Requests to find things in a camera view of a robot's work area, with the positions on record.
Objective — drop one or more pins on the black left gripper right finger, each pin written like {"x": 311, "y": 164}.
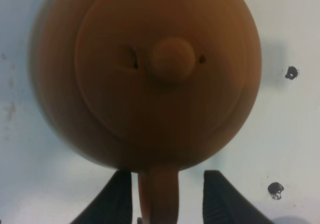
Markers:
{"x": 222, "y": 203}

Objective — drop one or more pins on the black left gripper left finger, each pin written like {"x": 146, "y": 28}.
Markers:
{"x": 113, "y": 204}

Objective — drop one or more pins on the brown clay teapot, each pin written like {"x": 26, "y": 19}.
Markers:
{"x": 147, "y": 86}

